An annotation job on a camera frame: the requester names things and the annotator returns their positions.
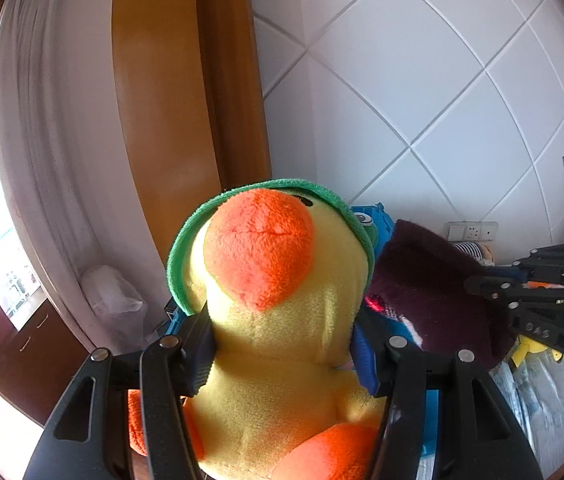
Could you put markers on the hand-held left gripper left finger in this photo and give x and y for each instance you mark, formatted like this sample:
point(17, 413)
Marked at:
point(202, 355)

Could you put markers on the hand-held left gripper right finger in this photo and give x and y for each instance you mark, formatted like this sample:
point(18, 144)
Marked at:
point(364, 360)

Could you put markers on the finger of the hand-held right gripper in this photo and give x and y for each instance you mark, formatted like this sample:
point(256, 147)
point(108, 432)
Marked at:
point(536, 317)
point(556, 262)

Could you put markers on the yellow duck plush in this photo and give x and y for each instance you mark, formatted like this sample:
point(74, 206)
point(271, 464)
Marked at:
point(272, 350)

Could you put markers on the dark maroon plush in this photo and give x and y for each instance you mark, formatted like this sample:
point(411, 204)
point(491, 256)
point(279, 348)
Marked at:
point(426, 280)

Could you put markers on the blue plastic crate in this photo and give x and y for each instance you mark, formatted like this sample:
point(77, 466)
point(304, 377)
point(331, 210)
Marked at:
point(381, 227)

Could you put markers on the small orange-brown plush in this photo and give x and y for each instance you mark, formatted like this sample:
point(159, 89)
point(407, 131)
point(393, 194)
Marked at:
point(486, 254)

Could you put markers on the striped cloth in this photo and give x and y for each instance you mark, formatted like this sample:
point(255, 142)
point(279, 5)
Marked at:
point(469, 249)

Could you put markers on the white plastic bag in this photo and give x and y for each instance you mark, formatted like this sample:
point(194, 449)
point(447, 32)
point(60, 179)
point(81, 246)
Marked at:
point(112, 300)

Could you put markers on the dark wooden cabinet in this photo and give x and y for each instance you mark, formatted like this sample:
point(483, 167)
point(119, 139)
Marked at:
point(37, 360)

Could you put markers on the white curtain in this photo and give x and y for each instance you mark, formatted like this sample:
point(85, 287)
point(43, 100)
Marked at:
point(47, 135)

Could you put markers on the white wall socket strip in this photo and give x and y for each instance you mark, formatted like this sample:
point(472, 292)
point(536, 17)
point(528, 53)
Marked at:
point(471, 231)

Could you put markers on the wooden door frame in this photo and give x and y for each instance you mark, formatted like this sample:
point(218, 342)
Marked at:
point(172, 110)

